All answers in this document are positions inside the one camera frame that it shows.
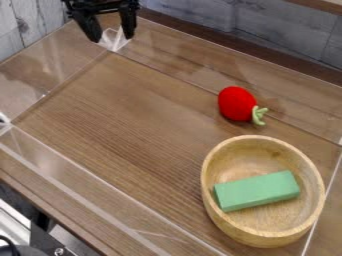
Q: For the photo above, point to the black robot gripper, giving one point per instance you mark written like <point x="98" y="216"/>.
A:
<point x="83" y="10"/>

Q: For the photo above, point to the red knitted strawberry toy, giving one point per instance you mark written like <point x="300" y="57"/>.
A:
<point x="238" y="106"/>

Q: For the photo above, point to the wooden bowl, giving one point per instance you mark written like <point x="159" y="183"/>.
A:
<point x="276" y="224"/>

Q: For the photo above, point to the green rectangular block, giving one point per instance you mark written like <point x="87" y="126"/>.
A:
<point x="255" y="191"/>

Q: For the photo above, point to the clear acrylic tray enclosure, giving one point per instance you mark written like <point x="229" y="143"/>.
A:
<point x="111" y="128"/>

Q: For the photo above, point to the black metal bracket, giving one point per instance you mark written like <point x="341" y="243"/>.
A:
<point x="46" y="243"/>

